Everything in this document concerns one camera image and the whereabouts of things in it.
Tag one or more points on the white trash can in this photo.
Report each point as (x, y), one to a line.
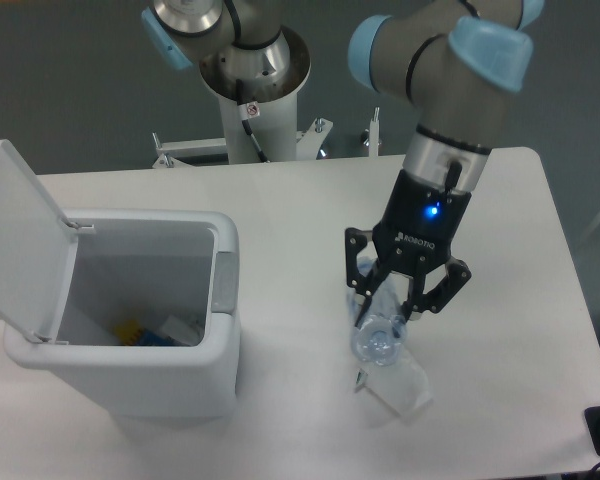
(147, 265)

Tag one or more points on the clear plastic water bottle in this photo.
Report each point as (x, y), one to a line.
(381, 334)

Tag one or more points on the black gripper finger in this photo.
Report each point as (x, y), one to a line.
(356, 241)
(457, 274)

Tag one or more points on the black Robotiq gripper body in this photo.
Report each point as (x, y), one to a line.
(419, 220)

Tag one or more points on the blue trash item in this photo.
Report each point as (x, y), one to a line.
(148, 338)

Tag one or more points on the white trash can lid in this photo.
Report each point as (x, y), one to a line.
(38, 251)

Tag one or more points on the white trash item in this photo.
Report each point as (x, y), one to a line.
(180, 331)

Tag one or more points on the white plastic bag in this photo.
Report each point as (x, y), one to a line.
(402, 386)

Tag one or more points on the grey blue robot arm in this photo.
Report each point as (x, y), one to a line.
(458, 62)

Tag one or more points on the yellow trash item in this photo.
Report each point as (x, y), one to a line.
(128, 332)

